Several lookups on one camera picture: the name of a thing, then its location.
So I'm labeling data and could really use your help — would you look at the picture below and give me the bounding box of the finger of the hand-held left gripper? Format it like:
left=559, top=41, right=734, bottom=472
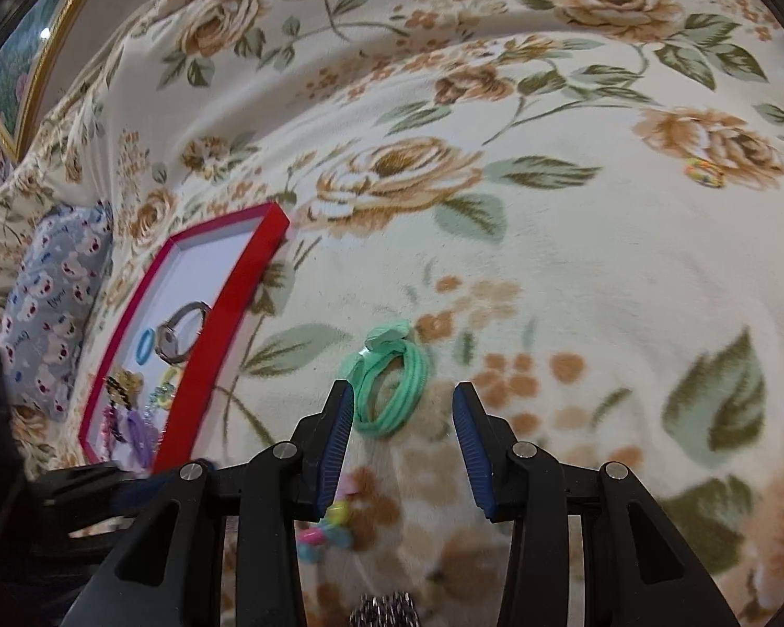
left=29, top=460, right=177, bottom=518

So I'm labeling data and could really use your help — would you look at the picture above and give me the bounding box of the grey bear print pillow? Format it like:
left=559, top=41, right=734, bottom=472
left=0, top=199, right=115, bottom=422

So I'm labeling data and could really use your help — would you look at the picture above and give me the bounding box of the red jewelry box tray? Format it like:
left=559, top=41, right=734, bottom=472
left=78, top=202, right=292, bottom=477

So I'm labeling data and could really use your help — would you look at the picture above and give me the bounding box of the black bead bracelet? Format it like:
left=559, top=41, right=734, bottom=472
left=105, top=369, right=145, bottom=411

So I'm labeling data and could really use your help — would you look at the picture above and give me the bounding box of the metal band bracelet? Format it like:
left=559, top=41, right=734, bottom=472
left=155, top=300, right=211, bottom=363

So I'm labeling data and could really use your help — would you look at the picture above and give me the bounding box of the floral fleece blanket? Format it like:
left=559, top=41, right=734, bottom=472
left=0, top=0, right=784, bottom=627

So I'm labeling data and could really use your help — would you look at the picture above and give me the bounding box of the colourful candy bead bracelet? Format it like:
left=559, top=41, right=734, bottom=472
left=295, top=473, right=355, bottom=563

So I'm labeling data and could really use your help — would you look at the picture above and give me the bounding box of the purple hair tie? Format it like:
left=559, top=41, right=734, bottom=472
left=114, top=405, right=161, bottom=465

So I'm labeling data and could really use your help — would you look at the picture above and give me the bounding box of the silver chain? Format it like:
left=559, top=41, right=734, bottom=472
left=349, top=591, right=421, bottom=627

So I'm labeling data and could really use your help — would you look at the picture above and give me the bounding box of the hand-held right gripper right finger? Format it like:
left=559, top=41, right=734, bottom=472
left=452, top=380, right=742, bottom=627

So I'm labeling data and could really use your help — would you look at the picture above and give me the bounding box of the green hair tie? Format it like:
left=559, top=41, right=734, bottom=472
left=343, top=320, right=430, bottom=438

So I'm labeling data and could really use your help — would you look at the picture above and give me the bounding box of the pastel glass bead bracelet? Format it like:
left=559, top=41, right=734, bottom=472
left=145, top=384, right=179, bottom=420

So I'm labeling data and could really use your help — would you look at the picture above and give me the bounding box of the gold framed painting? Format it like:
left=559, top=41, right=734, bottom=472
left=0, top=0, right=122, bottom=161

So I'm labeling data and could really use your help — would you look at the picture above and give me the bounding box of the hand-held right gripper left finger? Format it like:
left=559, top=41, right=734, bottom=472
left=59, top=379, right=357, bottom=627

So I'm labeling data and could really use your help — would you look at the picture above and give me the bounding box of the small multicolour ring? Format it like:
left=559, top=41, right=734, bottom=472
left=686, top=158, right=726, bottom=190

